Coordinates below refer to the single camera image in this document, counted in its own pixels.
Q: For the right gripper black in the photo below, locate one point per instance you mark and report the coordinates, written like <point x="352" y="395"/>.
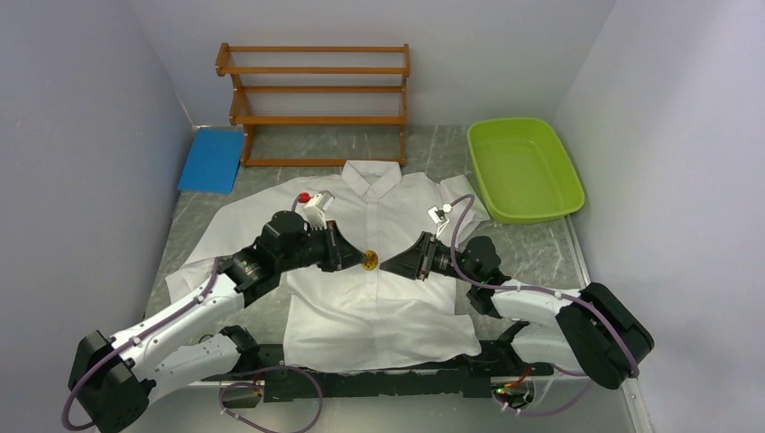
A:
<point x="416" y="262"/>

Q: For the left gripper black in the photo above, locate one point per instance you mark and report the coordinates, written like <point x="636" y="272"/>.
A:
<point x="340" y="253"/>

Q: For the yellow brooch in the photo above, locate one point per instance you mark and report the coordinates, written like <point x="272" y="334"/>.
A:
<point x="371" y="260"/>

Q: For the white shirt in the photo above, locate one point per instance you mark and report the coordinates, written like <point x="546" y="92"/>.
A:
<point x="356" y="319"/>

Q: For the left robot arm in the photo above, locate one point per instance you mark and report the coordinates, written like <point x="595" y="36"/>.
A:
<point x="114" y="379"/>

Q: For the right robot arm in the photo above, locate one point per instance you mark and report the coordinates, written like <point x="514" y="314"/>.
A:
<point x="586" y="330"/>

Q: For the green plastic basin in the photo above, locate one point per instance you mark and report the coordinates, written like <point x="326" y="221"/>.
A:
<point x="523" y="171"/>

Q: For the wooden shoe rack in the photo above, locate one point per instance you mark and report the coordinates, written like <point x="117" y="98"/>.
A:
<point x="316" y="86"/>

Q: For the blue board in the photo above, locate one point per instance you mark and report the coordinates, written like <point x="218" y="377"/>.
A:
<point x="213" y="161"/>

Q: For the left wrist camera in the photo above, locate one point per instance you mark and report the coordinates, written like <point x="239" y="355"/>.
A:
<point x="314" y="207"/>

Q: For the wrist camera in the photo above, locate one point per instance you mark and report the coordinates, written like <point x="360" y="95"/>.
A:
<point x="314" y="207"/>
<point x="439" y="216"/>

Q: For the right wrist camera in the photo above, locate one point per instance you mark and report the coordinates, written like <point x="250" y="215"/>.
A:
<point x="439" y="216"/>

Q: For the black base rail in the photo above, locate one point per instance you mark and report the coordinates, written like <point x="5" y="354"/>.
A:
<point x="467" y="376"/>

